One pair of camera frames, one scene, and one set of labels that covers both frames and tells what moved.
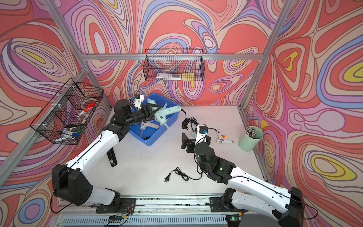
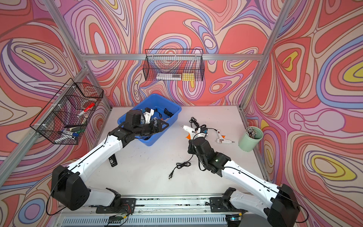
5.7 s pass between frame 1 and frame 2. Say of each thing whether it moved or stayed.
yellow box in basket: stayed
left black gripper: moved
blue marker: stayed
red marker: stayed
